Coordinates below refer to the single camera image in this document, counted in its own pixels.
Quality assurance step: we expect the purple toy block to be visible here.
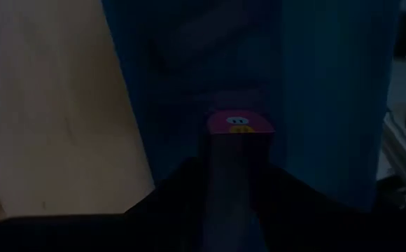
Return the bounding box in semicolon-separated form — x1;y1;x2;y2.
198;108;277;252

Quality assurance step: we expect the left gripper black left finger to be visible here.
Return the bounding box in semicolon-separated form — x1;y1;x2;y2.
0;157;208;252

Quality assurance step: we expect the blue plastic bin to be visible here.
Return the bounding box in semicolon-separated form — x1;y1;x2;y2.
100;0;402;213

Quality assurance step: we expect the black aluminium rig frame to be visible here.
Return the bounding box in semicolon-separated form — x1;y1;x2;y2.
376;104;406;211

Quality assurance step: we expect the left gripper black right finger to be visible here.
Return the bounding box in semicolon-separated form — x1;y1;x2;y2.
254;162;406;252

